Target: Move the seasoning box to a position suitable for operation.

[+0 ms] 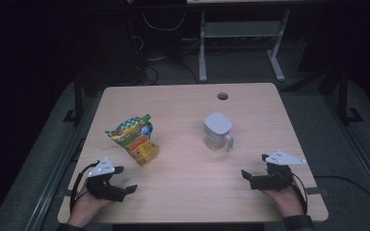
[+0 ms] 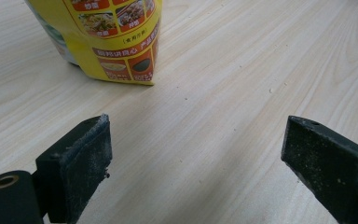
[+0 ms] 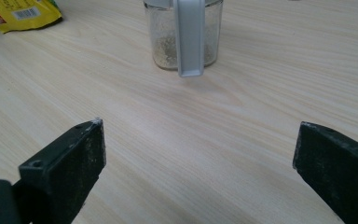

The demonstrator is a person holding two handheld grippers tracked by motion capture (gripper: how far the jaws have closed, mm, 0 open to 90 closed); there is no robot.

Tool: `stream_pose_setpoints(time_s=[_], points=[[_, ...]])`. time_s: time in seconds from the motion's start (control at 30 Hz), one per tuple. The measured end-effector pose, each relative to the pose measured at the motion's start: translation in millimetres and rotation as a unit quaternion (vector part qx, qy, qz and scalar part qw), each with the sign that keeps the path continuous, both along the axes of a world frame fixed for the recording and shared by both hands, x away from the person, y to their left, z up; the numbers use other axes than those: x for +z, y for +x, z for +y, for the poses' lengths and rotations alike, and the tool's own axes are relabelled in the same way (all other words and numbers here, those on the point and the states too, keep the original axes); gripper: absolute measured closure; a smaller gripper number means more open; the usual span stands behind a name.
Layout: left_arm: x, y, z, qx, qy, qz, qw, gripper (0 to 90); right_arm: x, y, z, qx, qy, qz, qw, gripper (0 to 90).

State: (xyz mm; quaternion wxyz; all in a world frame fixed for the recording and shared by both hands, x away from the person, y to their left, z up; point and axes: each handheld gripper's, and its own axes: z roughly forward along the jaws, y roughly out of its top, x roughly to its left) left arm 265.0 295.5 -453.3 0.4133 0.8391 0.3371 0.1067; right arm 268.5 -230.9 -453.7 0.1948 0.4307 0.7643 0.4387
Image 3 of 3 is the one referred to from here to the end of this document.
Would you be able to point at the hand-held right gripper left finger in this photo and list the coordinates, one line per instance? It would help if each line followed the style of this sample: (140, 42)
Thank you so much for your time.
(71, 161)

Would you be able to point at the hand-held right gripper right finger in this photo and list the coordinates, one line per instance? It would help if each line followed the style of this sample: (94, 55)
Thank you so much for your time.
(338, 174)

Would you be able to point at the yellow seasoning refill pouch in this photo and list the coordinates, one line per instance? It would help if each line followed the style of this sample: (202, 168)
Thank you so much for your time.
(18, 20)

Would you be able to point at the glass seasoning jar grey lid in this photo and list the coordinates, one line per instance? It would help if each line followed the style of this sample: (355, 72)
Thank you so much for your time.
(163, 37)

